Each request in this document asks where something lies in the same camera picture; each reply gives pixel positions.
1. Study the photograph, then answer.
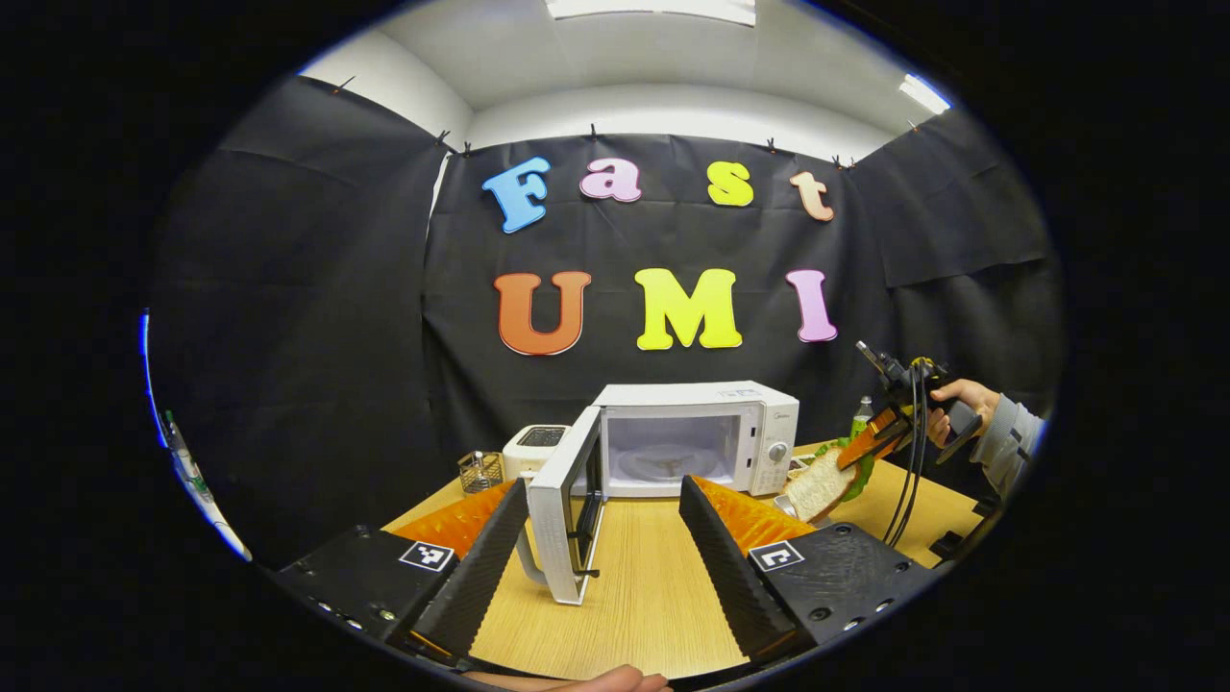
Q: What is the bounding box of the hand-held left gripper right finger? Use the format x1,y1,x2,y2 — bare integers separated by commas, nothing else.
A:
677,475,939,668

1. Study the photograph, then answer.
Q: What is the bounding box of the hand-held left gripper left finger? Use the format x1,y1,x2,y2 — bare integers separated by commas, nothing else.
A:
272,479,532,666

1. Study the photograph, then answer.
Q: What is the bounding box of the sandwich with lettuce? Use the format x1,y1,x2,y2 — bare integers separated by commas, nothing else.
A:
783,437,875,525

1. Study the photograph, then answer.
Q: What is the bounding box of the white microwave oven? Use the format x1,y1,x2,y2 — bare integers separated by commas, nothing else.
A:
527,381,800,606

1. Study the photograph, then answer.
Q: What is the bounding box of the metal mesh holder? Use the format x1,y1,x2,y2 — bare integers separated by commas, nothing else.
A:
457,450,506,495

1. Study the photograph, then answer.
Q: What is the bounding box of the white toaster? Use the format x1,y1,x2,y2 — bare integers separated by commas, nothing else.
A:
503,424,572,482

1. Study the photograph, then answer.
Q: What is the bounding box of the ceiling light panel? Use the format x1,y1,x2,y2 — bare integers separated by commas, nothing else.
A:
898,73,952,116
546,0,758,27

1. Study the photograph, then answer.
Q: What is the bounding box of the black backdrop cloth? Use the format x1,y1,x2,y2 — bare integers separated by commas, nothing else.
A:
144,75,1066,568

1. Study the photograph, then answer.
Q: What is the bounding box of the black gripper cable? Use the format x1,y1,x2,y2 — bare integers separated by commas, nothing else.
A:
882,360,939,549

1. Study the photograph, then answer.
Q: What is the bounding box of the black bracket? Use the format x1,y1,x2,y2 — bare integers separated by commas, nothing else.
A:
928,498,1000,564

